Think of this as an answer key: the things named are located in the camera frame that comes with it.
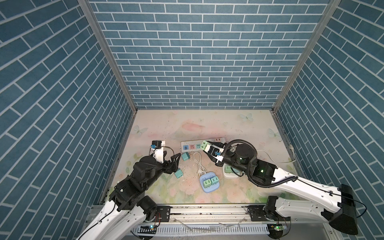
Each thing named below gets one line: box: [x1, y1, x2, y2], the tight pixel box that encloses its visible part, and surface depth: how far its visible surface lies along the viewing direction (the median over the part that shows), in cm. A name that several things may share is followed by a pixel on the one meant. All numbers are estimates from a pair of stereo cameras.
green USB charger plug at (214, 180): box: [210, 176, 219, 185], surface depth 79 cm
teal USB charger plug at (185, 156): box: [181, 152, 191, 162], surface depth 95 cm
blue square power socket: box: [199, 180, 220, 193], surface depth 82 cm
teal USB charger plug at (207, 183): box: [203, 179, 212, 188], surface depth 79 cm
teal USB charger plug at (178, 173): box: [174, 167, 183, 179], surface depth 87 cm
